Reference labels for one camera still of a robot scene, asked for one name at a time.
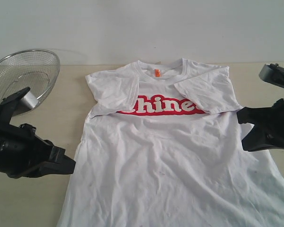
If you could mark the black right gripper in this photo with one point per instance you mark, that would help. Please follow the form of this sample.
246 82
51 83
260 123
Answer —
259 138

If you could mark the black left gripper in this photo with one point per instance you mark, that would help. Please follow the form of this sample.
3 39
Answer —
23 154

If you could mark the white t-shirt red logo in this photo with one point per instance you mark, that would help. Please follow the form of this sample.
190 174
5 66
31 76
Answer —
162 148

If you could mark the metal mesh strainer bowl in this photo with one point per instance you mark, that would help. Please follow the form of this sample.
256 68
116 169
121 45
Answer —
37 69

